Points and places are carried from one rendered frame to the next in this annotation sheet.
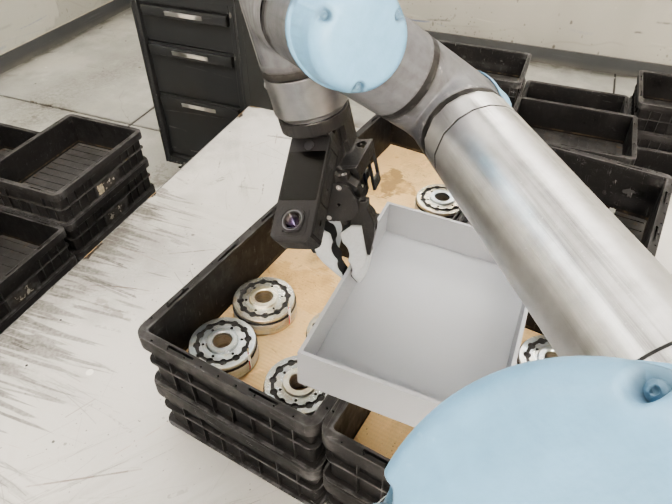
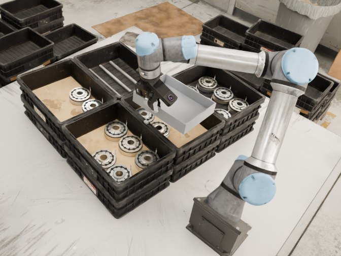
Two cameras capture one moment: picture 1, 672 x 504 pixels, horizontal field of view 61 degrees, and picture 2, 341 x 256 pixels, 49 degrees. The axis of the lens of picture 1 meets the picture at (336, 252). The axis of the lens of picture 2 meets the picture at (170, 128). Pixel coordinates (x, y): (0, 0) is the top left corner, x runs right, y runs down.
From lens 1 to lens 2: 1.18 m
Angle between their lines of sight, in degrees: 56
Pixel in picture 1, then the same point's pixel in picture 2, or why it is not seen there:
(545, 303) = (240, 65)
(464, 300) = not seen: hidden behind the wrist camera
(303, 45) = (191, 53)
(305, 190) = (165, 90)
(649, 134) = not seen: hidden behind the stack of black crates
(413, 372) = (189, 114)
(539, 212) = (229, 55)
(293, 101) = (158, 71)
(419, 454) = (288, 67)
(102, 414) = (101, 244)
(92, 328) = (46, 245)
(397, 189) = (58, 104)
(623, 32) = not seen: outside the picture
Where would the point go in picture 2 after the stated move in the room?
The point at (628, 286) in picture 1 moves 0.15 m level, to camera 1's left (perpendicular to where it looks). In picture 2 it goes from (248, 55) to (241, 77)
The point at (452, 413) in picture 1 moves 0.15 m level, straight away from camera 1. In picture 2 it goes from (287, 63) to (246, 44)
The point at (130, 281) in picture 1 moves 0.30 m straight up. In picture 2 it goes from (21, 225) to (6, 177)
